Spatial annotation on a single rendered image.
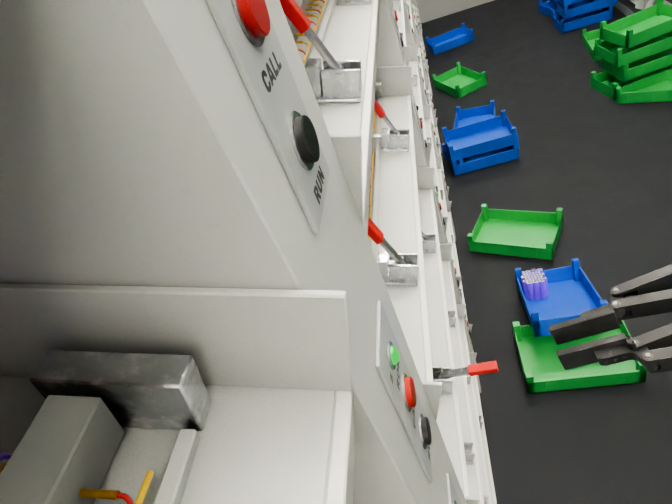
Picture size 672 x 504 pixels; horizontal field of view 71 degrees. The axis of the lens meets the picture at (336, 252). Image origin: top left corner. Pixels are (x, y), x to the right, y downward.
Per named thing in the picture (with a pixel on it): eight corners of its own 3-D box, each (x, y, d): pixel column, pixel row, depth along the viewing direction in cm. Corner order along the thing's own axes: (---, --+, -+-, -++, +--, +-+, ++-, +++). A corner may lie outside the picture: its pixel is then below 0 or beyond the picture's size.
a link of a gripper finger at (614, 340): (630, 347, 51) (632, 353, 51) (563, 364, 54) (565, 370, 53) (623, 332, 49) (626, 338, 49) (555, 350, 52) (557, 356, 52)
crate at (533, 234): (563, 223, 179) (563, 207, 174) (552, 260, 168) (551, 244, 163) (484, 218, 196) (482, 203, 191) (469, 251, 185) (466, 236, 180)
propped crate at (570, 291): (517, 288, 164) (514, 268, 161) (580, 278, 158) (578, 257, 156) (534, 337, 137) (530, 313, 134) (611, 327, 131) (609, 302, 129)
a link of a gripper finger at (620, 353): (648, 345, 49) (660, 369, 47) (597, 358, 52) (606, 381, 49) (645, 337, 49) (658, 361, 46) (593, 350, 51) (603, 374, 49)
